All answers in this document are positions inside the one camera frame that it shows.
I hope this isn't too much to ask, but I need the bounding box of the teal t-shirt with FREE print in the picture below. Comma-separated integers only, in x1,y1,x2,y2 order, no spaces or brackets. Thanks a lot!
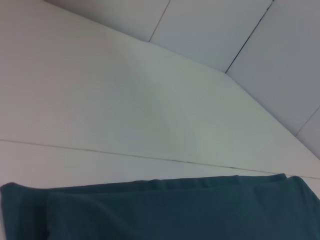
0,173,320,240

